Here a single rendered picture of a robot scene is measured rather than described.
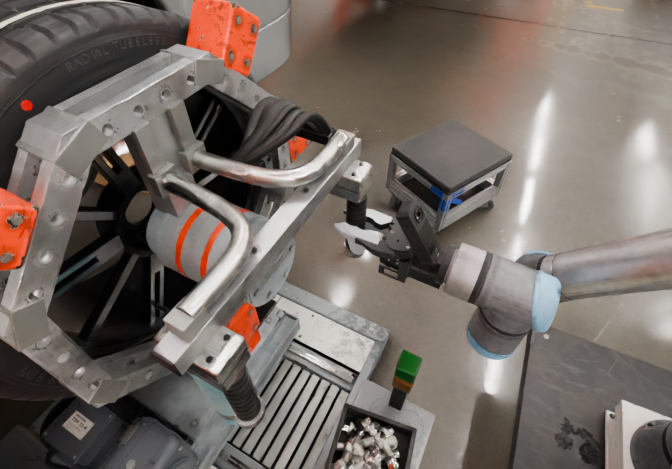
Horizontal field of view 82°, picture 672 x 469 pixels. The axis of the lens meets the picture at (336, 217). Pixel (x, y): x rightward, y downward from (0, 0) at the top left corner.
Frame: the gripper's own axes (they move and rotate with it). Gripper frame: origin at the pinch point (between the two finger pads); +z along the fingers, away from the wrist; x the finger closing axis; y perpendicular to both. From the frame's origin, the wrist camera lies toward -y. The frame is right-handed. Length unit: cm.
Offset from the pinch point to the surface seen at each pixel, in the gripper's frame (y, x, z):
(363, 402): 38.0, -15.5, -13.1
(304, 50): 83, 223, 150
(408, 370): 17.0, -13.6, -19.8
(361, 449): 25.9, -26.6, -17.3
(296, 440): 77, -22, 4
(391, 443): 26.6, -23.1, -21.6
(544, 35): 83, 348, -18
